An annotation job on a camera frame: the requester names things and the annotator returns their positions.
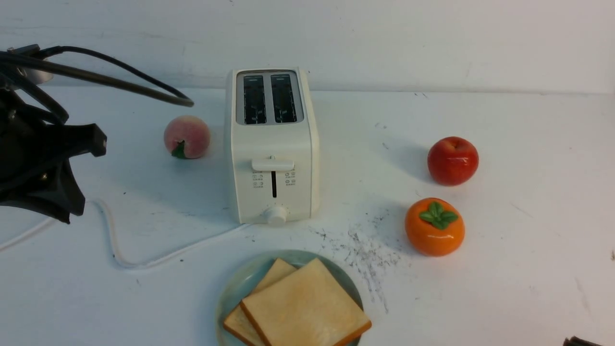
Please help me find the pink peach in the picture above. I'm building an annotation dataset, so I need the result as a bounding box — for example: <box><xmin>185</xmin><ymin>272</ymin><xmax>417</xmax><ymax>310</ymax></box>
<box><xmin>163</xmin><ymin>115</ymin><xmax>211</xmax><ymax>160</ymax></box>

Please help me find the red apple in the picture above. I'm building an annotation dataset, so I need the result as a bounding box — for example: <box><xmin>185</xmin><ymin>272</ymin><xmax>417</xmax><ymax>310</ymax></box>
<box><xmin>428</xmin><ymin>136</ymin><xmax>480</xmax><ymax>186</ymax></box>

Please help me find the light green round plate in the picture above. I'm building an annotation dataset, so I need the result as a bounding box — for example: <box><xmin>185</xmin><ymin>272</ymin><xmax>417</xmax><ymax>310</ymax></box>
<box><xmin>215</xmin><ymin>249</ymin><xmax>364</xmax><ymax>346</ymax></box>

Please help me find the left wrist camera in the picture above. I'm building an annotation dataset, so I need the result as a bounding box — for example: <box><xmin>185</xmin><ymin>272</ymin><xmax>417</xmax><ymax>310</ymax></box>
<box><xmin>7</xmin><ymin>44</ymin><xmax>54</xmax><ymax>85</ymax></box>

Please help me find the white toaster power cord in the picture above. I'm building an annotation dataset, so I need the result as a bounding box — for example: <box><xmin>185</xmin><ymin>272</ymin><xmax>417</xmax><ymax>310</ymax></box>
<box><xmin>0</xmin><ymin>198</ymin><xmax>250</xmax><ymax>270</ymax></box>

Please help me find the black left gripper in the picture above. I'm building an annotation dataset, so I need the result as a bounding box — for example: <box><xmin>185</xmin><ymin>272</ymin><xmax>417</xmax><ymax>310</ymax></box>
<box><xmin>0</xmin><ymin>90</ymin><xmax>107</xmax><ymax>224</ymax></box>

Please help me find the orange persimmon with green leaf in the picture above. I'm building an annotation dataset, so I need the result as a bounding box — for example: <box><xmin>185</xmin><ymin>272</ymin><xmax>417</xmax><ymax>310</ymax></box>
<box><xmin>404</xmin><ymin>198</ymin><xmax>466</xmax><ymax>258</ymax></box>

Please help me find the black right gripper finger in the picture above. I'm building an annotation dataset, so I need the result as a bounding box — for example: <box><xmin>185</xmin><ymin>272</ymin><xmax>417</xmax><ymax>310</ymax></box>
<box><xmin>563</xmin><ymin>336</ymin><xmax>601</xmax><ymax>346</ymax></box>

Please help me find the white two-slot toaster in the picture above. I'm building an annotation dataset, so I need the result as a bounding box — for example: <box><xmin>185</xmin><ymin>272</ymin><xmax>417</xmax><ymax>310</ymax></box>
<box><xmin>223</xmin><ymin>67</ymin><xmax>320</xmax><ymax>226</ymax></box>

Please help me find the toasted bread slice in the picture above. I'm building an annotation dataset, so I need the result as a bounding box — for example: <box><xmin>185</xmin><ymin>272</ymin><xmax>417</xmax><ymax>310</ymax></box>
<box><xmin>244</xmin><ymin>258</ymin><xmax>372</xmax><ymax>346</ymax></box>
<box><xmin>222</xmin><ymin>258</ymin><xmax>298</xmax><ymax>346</ymax></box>

